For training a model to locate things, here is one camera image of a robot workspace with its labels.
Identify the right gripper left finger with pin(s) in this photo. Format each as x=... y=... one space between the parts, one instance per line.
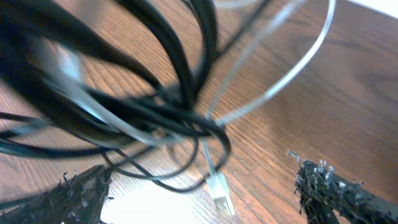
x=76 y=200

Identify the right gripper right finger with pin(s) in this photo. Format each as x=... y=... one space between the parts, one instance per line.
x=324 y=195

